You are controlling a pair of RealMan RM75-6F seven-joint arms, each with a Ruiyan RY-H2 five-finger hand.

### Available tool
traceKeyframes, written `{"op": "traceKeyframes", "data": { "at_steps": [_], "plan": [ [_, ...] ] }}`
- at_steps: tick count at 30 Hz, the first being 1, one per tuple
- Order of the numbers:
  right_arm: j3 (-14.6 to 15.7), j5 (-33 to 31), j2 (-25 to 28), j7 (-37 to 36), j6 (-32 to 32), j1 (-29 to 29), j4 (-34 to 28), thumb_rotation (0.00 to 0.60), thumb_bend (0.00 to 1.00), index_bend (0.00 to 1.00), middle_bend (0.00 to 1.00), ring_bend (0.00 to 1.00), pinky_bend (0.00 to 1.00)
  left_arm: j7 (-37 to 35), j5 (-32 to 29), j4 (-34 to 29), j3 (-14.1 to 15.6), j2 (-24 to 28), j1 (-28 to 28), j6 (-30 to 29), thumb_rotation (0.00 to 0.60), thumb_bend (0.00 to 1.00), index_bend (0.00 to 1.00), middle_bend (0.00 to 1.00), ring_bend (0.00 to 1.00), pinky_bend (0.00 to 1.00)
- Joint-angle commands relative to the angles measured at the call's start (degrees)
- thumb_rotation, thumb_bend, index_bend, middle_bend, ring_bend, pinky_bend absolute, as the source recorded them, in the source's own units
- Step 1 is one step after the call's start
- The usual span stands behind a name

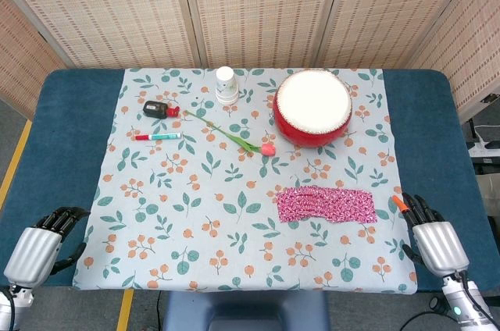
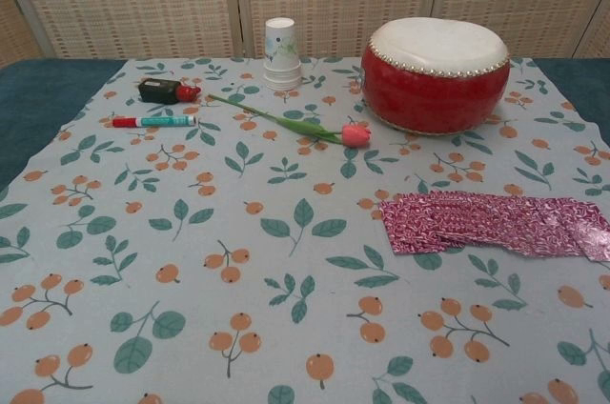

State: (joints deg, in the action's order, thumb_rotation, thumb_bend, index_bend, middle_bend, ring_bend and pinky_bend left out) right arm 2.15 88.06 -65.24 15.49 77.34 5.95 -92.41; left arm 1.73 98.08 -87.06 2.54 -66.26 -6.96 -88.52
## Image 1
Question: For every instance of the red drum with white skin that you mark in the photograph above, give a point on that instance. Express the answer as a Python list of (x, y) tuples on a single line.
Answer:
[(312, 110)]

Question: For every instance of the pink patterned cloth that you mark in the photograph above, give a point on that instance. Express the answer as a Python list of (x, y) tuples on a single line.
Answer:
[(324, 206)]

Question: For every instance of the black ink bottle red cap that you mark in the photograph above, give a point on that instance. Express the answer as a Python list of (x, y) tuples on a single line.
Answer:
[(154, 109)]

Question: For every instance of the floral tablecloth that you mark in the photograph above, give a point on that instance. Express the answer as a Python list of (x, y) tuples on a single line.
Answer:
[(218, 206)]

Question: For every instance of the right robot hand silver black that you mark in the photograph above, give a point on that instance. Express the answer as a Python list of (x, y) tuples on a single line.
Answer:
[(439, 245)]

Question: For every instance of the pink tulip with green stem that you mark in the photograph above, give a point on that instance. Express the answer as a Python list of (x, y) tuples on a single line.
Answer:
[(267, 148)]

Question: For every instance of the white power strip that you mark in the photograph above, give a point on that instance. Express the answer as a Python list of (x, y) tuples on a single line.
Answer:
[(486, 148)]

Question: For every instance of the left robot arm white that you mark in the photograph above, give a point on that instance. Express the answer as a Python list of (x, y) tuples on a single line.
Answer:
[(13, 307)]

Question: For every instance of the red white green marker pen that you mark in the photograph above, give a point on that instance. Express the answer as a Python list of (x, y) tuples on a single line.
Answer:
[(158, 136)]

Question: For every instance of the white paper cup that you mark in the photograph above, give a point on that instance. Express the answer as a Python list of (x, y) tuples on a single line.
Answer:
[(226, 87)]

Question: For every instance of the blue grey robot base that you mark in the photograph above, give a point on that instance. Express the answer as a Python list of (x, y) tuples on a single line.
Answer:
[(246, 311)]

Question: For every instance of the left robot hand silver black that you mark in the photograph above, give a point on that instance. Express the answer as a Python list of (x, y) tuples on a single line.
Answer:
[(33, 253)]

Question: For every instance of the woven bamboo screen panel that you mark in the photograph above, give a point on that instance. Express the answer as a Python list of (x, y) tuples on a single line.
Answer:
[(23, 58), (468, 54), (394, 11), (261, 11), (109, 11)]

